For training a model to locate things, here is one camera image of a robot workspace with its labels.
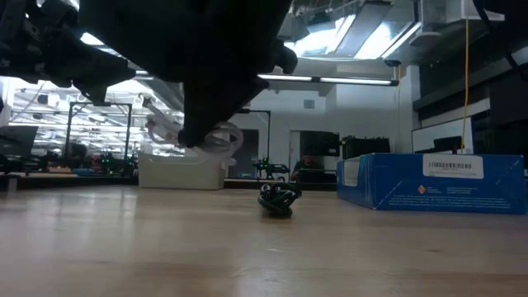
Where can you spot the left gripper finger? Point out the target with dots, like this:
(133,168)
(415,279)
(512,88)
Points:
(210,111)

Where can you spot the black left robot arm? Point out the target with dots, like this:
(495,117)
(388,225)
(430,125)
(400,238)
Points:
(62,62)

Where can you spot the clear plastic bin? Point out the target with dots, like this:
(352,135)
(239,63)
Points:
(181,171)

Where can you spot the person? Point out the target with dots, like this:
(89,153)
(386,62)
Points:
(307,163)

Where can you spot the black computer monitor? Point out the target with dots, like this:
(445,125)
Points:
(319,143)
(366,146)
(16,140)

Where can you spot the ceiling light strip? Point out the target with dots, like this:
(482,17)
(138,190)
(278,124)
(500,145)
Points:
(326,79)

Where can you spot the whiteboard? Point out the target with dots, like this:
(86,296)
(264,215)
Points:
(441,134)

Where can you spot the blue game controller box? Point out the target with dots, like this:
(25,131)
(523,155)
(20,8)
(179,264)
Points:
(431,185)

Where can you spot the black metal stand frame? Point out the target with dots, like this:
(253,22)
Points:
(99,104)
(269,136)

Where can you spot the black aluminium table frame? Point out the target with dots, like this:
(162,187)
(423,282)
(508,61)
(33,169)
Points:
(82,181)

